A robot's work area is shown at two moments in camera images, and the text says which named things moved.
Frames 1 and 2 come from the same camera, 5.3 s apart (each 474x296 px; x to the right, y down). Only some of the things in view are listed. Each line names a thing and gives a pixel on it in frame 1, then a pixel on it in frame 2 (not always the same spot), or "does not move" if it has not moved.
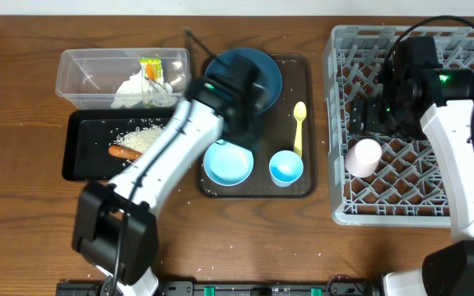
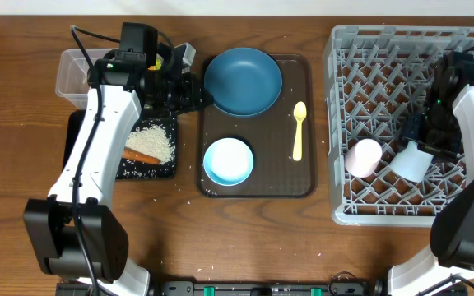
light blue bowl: [229, 164] does not move
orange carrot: [124, 152] does not move
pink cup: [362, 159] does not move
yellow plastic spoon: [299, 112] does not move
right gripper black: [372, 123] -> [410, 131]
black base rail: [340, 286] does not move
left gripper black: [252, 139] -> [191, 101]
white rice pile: [140, 139] does not move
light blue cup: [285, 167] -> [411, 164]
